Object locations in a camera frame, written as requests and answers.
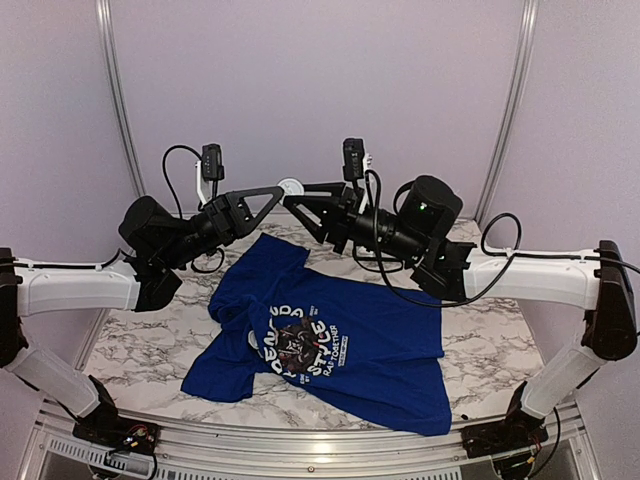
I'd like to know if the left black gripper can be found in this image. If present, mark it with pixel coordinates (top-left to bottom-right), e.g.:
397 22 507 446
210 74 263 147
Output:
160 192 285 271

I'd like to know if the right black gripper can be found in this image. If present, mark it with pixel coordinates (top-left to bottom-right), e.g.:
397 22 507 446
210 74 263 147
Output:
284 180 429 264

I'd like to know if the blue white round brooch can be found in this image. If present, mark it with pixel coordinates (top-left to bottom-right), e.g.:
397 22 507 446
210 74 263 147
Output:
278 177 305 196

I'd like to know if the blue printed t-shirt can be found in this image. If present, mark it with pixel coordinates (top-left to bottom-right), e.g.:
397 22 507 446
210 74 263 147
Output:
181 234 452 436

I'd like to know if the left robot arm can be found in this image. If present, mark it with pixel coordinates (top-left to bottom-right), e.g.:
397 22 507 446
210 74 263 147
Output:
1 186 284 445

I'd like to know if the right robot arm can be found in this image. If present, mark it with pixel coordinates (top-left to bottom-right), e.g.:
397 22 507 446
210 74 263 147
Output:
279 170 638 448

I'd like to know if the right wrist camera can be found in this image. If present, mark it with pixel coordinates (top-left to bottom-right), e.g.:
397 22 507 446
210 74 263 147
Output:
342 138 365 182

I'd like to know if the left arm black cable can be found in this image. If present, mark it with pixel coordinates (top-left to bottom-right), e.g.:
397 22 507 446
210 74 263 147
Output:
162 144 226 275

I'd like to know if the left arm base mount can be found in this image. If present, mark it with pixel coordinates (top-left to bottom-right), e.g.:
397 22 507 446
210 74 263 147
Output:
72 376 159 455

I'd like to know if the left aluminium corner post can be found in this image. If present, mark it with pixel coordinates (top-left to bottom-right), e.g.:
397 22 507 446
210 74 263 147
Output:
95 0 147 197

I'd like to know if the aluminium corner post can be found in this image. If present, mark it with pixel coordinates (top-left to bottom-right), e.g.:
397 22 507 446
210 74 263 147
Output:
95 0 147 197
474 0 539 224

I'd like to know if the right aluminium corner post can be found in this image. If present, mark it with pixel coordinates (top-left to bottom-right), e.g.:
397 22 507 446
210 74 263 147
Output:
474 0 539 224

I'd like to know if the aluminium front rail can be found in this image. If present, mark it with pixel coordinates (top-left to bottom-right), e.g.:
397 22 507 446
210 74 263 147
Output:
18 400 601 479

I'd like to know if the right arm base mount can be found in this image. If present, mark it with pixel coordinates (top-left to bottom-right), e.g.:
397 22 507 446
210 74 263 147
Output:
461 382 549 458

